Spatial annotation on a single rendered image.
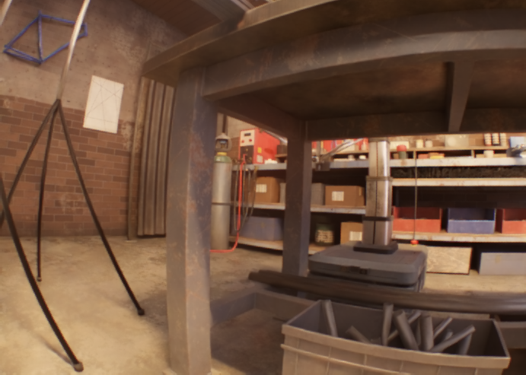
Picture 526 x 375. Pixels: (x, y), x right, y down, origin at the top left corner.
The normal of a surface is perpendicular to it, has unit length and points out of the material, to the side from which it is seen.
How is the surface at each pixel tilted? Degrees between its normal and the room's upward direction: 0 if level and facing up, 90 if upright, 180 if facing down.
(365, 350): 90
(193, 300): 90
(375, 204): 90
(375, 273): 90
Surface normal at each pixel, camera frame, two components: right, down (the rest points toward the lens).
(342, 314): -0.57, -0.08
